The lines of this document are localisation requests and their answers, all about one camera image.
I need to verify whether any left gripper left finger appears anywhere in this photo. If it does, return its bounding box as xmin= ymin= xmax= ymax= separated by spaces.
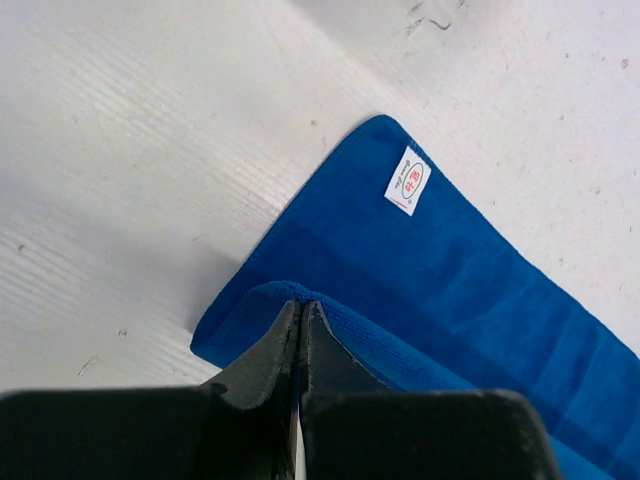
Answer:
xmin=199 ymin=301 xmax=301 ymax=479

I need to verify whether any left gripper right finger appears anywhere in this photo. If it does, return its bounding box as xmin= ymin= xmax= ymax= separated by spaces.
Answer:
xmin=301 ymin=299 xmax=396 ymax=480

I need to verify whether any blue towel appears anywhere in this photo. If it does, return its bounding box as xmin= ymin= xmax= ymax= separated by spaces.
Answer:
xmin=191 ymin=115 xmax=639 ymax=479

